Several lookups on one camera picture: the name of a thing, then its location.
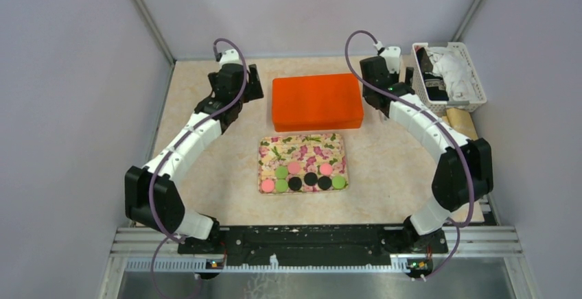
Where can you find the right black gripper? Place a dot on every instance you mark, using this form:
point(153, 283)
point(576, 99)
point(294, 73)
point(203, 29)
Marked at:
point(409, 72)

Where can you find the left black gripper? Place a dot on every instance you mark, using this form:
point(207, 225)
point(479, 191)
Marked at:
point(252, 90)

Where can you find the orange box lid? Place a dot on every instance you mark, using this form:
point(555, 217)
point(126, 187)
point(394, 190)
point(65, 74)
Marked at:
point(316, 102)

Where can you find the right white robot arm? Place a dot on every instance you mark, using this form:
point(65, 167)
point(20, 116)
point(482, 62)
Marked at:
point(464, 171)

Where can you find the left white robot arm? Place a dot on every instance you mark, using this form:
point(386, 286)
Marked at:
point(151, 195)

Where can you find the black item in basket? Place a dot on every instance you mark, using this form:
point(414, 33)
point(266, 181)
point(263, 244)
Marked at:
point(434, 83)

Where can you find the white plastic basket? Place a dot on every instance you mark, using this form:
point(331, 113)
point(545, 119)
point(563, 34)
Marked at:
point(439, 107)

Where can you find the white cloth in basket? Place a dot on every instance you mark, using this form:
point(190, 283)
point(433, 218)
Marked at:
point(449, 64)

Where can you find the tan paper bag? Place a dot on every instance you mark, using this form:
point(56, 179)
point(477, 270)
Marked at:
point(460, 121)

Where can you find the floral tray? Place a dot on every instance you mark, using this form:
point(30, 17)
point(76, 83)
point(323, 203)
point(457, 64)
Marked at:
point(310, 150)

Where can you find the green cookie middle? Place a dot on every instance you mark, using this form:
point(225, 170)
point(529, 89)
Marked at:
point(281, 173)

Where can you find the green cookie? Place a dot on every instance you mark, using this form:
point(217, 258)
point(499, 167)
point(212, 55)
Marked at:
point(338, 182)
point(281, 186)
point(281, 173)

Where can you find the pink cookie middle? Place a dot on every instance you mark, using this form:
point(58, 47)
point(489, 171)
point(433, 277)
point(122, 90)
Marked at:
point(294, 168)

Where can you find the pink cookie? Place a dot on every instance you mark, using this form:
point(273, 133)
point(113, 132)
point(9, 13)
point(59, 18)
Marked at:
point(294, 168)
point(326, 169)
point(267, 186)

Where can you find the pink cookie right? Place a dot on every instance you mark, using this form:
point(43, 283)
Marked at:
point(326, 169)

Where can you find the pink cookie bottom left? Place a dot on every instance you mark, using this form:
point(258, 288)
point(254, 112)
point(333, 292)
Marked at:
point(267, 186)

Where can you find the green cookie bottom left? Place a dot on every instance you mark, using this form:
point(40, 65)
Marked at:
point(281, 186)

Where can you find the green cookie bottom right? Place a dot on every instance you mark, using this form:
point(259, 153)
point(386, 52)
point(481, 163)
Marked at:
point(338, 182)

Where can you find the black cookie left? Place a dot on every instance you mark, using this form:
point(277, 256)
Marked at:
point(295, 184)

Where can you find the black cookie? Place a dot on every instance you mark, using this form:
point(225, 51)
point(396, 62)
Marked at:
point(295, 184)
point(324, 183)
point(310, 179)

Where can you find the black cookie right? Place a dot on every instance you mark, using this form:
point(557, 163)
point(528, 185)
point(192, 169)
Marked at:
point(324, 183)

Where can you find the black cookie middle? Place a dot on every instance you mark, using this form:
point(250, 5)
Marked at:
point(310, 179)

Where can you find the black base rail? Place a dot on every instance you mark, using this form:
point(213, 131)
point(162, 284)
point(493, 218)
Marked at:
point(344, 245)

